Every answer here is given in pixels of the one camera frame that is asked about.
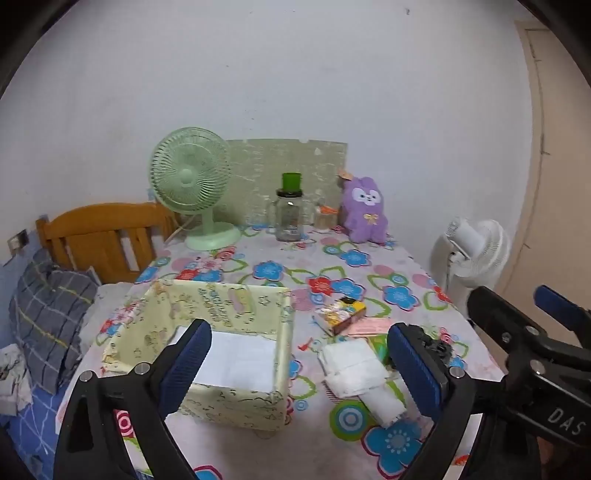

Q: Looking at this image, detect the green desk fan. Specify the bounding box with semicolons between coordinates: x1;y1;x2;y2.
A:
148;127;240;251

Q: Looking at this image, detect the purple plush bunny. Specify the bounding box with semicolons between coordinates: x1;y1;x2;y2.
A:
339;170;388;245

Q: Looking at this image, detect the white standing fan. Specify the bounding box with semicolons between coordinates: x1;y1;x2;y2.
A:
430;217;511;317

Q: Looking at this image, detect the yellow patterned fabric box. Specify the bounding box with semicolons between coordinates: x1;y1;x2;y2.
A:
102;280;294;431

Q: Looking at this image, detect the green patterned backboard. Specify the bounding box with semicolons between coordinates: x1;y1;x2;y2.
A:
214;139;348;225

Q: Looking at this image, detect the cotton swab jar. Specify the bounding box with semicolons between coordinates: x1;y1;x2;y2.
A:
314;204;339;232

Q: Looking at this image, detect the green cartoon tissue pack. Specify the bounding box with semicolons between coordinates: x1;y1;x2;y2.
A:
368;334;393;370

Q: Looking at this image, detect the yellow cartoon tissue pack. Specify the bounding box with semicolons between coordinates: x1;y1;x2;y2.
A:
312;297;367;336

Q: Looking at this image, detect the grey plaid pillow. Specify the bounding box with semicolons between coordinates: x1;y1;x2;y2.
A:
9;258;98;395

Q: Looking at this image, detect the white cloth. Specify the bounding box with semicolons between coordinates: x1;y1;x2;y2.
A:
360;382;407;429
318;338;390;399
0;344;32;416

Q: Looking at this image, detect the pink paper packet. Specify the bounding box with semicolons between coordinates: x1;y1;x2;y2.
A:
344;317;396;337

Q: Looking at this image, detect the glass jar green lid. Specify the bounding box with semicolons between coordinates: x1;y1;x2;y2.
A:
269;172;304;242

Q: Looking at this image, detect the floral tablecloth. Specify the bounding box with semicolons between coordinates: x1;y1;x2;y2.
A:
80;227;502;479

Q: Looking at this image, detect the wall power outlet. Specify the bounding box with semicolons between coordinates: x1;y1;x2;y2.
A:
7;229;29;256

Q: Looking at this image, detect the white crumpled cloth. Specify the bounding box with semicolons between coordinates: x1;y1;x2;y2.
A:
0;344;32;416

